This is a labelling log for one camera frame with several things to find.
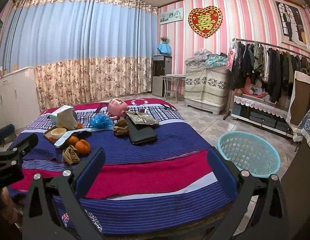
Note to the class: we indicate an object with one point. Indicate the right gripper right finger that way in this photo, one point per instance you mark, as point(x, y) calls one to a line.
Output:
point(269, 219)

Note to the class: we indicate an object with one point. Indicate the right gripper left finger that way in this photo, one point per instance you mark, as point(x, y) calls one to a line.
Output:
point(41, 219)

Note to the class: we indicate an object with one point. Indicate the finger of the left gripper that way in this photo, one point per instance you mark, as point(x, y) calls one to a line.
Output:
point(24, 146)
point(6, 131)

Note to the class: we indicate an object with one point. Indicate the small cream bowl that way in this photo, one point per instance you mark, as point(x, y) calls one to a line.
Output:
point(58, 132)

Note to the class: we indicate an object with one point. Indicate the brown paper ball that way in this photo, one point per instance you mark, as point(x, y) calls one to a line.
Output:
point(70, 156)

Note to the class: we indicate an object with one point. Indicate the orange tangerine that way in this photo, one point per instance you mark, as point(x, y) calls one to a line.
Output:
point(83, 147)
point(72, 140)

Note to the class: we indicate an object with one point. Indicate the blue plastic bag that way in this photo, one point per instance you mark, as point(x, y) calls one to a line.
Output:
point(101, 121)

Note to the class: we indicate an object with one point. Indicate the camouflage patterned packet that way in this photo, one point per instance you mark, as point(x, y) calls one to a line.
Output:
point(139, 118)

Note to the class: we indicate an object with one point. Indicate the white paper strip wrapper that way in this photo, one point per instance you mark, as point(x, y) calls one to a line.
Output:
point(68, 134)

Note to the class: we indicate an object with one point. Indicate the brown phone case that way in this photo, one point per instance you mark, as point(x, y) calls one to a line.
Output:
point(47, 134)

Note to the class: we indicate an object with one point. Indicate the white cupboard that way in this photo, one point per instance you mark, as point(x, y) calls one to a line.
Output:
point(18, 98)

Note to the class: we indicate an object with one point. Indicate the grey pouch bag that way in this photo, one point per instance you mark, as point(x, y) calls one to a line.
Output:
point(67, 119)

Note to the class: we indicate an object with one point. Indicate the light blue plastic basket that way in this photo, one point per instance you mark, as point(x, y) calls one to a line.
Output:
point(249, 152)

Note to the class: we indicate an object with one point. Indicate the blue fringed cloth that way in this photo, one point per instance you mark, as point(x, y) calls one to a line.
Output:
point(303, 129)

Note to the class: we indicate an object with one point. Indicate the low tv stand lace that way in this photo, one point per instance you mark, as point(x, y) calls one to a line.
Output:
point(262, 114)

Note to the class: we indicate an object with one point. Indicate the striped blue red blanket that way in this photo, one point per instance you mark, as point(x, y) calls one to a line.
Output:
point(155, 186)

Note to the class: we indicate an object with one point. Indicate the black wallet case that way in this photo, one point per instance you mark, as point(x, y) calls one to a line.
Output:
point(140, 135)

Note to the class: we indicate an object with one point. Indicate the blue floral curtain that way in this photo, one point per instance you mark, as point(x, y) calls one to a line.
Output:
point(81, 50)

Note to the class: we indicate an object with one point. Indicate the folded table brown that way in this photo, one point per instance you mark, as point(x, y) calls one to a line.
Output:
point(300, 99)

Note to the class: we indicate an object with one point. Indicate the cloth covered cabinet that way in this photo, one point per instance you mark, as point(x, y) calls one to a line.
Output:
point(206, 88)

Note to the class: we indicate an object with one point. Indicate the clothes rack with garments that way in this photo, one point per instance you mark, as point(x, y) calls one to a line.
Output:
point(257, 60)

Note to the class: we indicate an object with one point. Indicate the pile of clothes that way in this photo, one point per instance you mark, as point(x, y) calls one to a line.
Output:
point(207, 58)

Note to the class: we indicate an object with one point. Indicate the water dispenser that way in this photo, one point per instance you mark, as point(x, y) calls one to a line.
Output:
point(162, 65)

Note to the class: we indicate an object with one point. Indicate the framed wedding picture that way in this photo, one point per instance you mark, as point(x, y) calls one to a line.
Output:
point(292, 25)

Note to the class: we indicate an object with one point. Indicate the red heart wall ornament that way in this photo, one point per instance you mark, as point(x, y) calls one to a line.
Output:
point(205, 21)

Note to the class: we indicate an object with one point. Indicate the landscape wall picture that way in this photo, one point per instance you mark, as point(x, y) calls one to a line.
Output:
point(171, 16)

